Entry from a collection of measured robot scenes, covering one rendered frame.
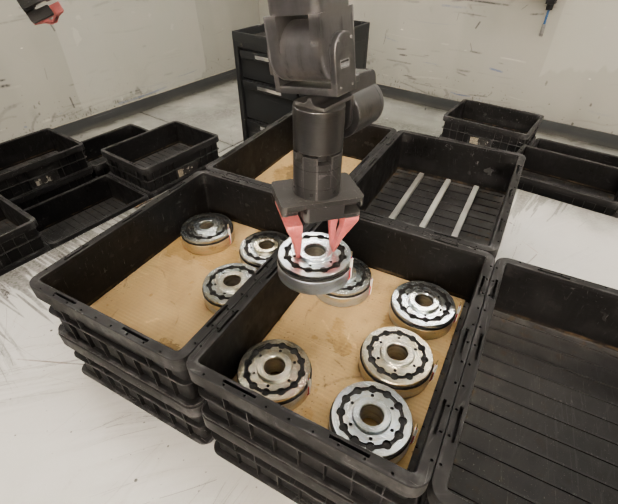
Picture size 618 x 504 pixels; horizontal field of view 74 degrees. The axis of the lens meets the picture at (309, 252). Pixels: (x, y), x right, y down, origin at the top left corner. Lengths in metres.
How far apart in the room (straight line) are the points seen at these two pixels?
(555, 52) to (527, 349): 3.19
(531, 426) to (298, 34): 0.55
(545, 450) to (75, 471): 0.66
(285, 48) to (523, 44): 3.41
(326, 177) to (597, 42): 3.35
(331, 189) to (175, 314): 0.37
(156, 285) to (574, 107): 3.46
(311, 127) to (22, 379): 0.70
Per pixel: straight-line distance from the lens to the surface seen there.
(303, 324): 0.68
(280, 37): 0.45
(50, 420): 0.85
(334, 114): 0.45
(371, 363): 0.60
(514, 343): 0.73
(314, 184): 0.47
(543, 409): 0.68
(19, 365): 0.96
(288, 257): 0.56
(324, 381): 0.62
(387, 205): 0.97
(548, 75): 3.80
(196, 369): 0.52
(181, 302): 0.75
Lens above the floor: 1.35
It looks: 39 degrees down
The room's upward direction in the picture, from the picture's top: straight up
